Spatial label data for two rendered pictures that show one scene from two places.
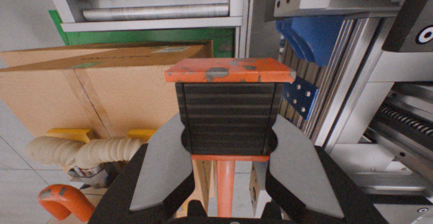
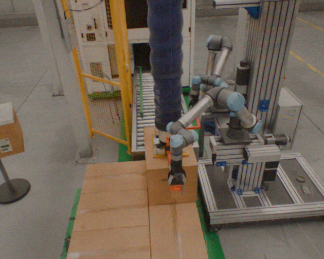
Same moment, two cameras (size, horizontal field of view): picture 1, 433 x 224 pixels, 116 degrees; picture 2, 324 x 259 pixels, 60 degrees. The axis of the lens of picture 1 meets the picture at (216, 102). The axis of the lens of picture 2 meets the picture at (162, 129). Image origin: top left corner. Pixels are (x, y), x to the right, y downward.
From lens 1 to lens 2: 2.62 m
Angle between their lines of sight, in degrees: 84
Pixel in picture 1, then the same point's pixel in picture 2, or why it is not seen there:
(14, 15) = (51, 191)
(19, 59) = (95, 166)
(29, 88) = (152, 128)
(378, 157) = not seen: hidden behind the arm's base
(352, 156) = not seen: hidden behind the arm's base
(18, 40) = (38, 203)
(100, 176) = not seen: hidden behind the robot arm
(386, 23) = (217, 118)
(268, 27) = (216, 174)
